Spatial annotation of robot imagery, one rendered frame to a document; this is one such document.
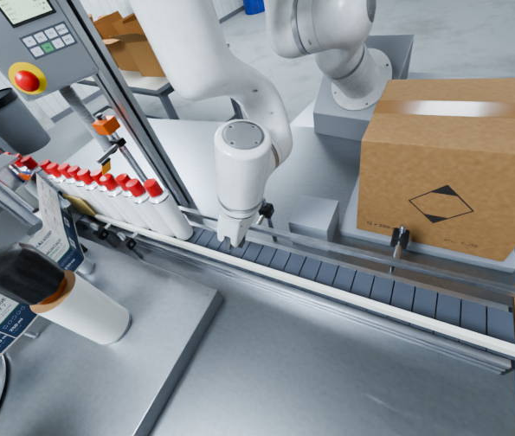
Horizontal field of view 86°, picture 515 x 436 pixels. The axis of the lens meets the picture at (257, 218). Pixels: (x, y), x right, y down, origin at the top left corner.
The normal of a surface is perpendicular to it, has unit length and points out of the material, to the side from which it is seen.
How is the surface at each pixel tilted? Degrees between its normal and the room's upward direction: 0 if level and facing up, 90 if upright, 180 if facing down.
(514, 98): 0
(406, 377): 0
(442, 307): 0
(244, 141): 21
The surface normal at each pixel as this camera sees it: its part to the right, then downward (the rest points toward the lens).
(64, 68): 0.47, 0.58
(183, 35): 0.18, 0.55
